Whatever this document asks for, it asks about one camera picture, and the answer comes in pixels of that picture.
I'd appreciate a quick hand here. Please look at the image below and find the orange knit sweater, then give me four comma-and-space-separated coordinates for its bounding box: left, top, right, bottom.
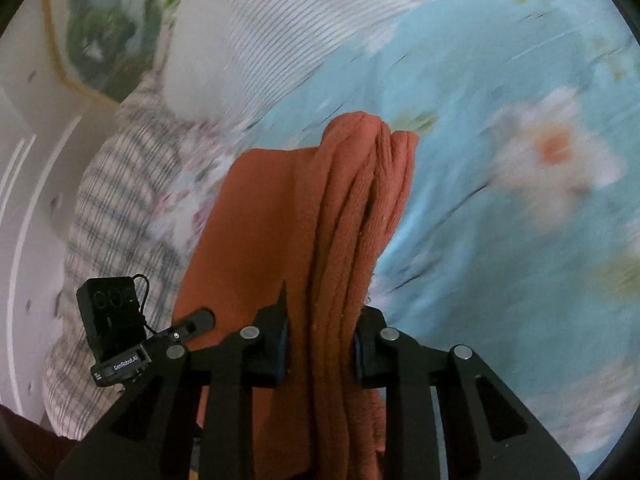
172, 111, 418, 480

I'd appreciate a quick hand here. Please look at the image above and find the pink floral cloth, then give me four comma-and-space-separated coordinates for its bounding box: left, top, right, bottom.
150, 120, 251, 256

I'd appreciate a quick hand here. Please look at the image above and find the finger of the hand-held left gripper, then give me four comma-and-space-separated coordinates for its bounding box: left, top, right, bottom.
145, 308, 216, 356

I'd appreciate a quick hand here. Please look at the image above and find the dark red cloth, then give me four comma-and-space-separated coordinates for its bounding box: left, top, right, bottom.
0, 405, 76, 478

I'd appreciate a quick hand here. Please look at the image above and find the framed green painting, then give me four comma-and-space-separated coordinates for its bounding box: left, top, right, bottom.
42, 0, 201, 106

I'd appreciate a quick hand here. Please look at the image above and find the plaid checked blanket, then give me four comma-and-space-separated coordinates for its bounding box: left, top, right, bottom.
45, 77, 211, 441

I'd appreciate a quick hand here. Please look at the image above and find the white striped pillow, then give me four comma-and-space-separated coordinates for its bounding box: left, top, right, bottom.
162, 0, 566, 123

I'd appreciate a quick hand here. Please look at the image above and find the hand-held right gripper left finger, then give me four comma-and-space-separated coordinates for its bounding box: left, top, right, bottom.
54, 280, 291, 480

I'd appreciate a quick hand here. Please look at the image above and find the light blue floral bedsheet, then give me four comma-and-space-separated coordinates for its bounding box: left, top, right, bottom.
245, 0, 640, 476

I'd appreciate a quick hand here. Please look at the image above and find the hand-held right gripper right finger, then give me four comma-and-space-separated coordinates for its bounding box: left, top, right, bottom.
352, 305, 581, 480

